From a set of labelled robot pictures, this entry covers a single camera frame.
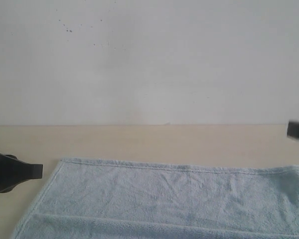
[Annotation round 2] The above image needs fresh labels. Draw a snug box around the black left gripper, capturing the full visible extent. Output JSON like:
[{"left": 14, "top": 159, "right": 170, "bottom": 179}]
[{"left": 0, "top": 156, "right": 43, "bottom": 193}]

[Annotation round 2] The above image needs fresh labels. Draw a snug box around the light blue fleece towel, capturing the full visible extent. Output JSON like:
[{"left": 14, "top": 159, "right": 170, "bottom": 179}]
[{"left": 12, "top": 158, "right": 299, "bottom": 239}]

